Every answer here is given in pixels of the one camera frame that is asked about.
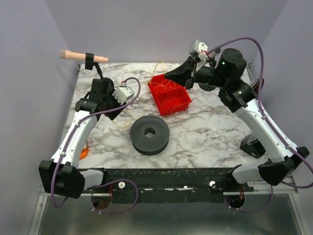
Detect red plastic bin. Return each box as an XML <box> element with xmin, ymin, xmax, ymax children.
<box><xmin>148</xmin><ymin>74</ymin><xmax>192</xmax><ymax>116</ymax></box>

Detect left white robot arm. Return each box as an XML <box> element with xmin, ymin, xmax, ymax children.
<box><xmin>39</xmin><ymin>78</ymin><xmax>134</xmax><ymax>199</ymax></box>

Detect brown wooden metronome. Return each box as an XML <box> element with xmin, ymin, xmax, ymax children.
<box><xmin>251</xmin><ymin>79</ymin><xmax>265</xmax><ymax>94</ymax></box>

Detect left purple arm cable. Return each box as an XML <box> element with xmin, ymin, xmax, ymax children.
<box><xmin>52</xmin><ymin>77</ymin><xmax>141</xmax><ymax>214</ymax></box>

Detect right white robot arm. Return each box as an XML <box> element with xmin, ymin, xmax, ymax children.
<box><xmin>164</xmin><ymin>48</ymin><xmax>310</xmax><ymax>186</ymax></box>

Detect silver microphone on stand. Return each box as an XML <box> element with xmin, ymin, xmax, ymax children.
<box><xmin>199</xmin><ymin>84</ymin><xmax>216</xmax><ymax>92</ymax></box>

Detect yellow wires in bin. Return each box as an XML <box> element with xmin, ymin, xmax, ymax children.
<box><xmin>154</xmin><ymin>78</ymin><xmax>177</xmax><ymax>95</ymax></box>

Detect beige microphone on stand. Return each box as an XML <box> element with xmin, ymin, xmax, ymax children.
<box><xmin>59</xmin><ymin>49</ymin><xmax>109</xmax><ymax>79</ymax></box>

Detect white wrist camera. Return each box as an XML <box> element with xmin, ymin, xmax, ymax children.
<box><xmin>189</xmin><ymin>40</ymin><xmax>221</xmax><ymax>63</ymax></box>
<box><xmin>112</xmin><ymin>83</ymin><xmax>134</xmax><ymax>105</ymax></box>

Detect orange tape dispenser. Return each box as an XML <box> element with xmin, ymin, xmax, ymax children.
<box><xmin>79</xmin><ymin>147</ymin><xmax>89</xmax><ymax>160</ymax></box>

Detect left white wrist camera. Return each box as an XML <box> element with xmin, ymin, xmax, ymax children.
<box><xmin>112</xmin><ymin>83</ymin><xmax>134</xmax><ymax>105</ymax></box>

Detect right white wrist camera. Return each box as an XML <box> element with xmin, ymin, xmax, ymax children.
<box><xmin>189</xmin><ymin>40</ymin><xmax>221</xmax><ymax>63</ymax></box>

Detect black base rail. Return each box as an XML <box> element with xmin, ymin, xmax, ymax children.
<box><xmin>104</xmin><ymin>168</ymin><xmax>254</xmax><ymax>204</ymax></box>

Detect grey cable spool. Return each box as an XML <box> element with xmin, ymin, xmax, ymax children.
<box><xmin>130</xmin><ymin>115</ymin><xmax>170</xmax><ymax>156</ymax></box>

